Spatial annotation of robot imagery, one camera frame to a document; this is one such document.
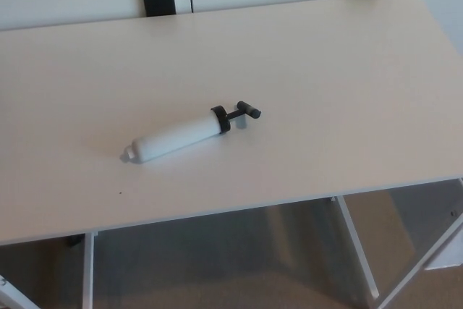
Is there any white Franklin hand air pump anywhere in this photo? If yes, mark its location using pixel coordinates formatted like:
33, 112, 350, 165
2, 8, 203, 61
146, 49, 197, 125
120, 100, 263, 165

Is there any black cabinet door handle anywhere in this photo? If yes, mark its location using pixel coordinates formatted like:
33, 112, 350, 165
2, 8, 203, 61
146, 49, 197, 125
140, 0, 178, 18

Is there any white metal desk leg frame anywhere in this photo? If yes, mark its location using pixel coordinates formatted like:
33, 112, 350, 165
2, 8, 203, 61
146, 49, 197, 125
330, 176, 463, 309
0, 230, 100, 309

